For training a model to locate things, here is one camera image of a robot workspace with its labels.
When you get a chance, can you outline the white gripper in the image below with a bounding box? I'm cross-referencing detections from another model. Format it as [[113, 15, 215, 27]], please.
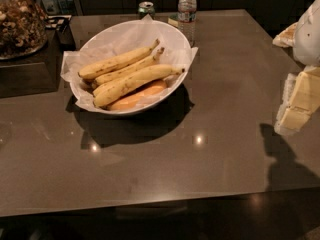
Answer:
[[272, 0, 320, 136]]

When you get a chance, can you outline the yellow banana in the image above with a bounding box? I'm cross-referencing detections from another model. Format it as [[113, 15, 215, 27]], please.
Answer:
[[78, 39, 160, 80], [93, 64, 185, 108], [91, 47, 165, 89]]

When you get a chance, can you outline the orange fruit in bowl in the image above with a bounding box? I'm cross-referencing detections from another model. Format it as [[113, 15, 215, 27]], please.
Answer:
[[107, 80, 167, 111]]

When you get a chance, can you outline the clear plastic water bottle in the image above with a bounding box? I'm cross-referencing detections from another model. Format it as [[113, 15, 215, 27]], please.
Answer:
[[177, 0, 197, 46]]

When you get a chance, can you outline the green soda can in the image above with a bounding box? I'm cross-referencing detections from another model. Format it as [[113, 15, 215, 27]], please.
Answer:
[[138, 1, 155, 19]]

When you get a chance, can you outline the white paper liner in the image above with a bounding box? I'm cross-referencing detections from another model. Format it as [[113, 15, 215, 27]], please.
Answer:
[[60, 14, 199, 113]]

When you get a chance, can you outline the checkered coaster stack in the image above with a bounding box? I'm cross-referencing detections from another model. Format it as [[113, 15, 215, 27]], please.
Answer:
[[45, 15, 72, 32]]

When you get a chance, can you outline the dark wooden box stand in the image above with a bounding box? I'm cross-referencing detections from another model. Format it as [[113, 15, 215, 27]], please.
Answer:
[[0, 26, 76, 98]]

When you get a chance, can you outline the glass jar of nuts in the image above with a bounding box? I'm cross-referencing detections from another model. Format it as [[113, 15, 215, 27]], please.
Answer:
[[0, 0, 47, 60]]

